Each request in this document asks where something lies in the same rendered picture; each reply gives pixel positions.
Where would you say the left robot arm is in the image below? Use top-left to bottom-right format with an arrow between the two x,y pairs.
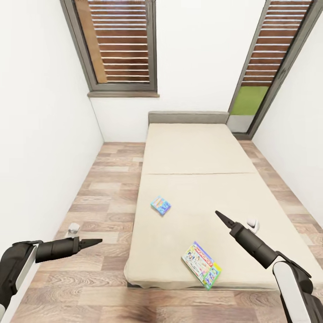
0,223 -> 102,322

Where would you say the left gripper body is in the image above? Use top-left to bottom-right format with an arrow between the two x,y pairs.
50,236 -> 79,261

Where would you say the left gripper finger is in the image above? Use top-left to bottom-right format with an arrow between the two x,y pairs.
78,239 -> 102,252

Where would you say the board game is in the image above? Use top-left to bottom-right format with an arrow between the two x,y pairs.
151,196 -> 171,216
181,241 -> 222,291

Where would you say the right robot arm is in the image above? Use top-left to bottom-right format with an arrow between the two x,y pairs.
215,210 -> 323,323

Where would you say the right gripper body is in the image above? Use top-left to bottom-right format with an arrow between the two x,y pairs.
229,222 -> 264,257

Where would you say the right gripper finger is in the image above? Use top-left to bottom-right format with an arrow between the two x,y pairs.
215,210 -> 238,229

